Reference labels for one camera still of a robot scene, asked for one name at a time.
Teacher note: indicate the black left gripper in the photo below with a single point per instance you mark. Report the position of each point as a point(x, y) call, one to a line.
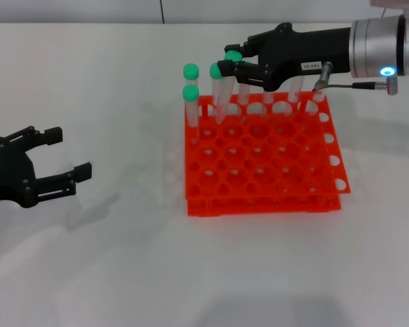
point(10, 173)

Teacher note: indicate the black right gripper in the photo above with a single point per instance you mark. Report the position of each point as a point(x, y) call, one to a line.
point(293, 51)

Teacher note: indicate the clear tube with green cap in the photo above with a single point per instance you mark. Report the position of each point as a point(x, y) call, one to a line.
point(318, 96)
point(294, 89)
point(243, 94)
point(214, 71)
point(232, 56)
point(191, 71)
point(268, 97)
point(191, 92)

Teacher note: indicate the orange plastic test tube rack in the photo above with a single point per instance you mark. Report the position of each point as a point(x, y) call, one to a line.
point(259, 160)

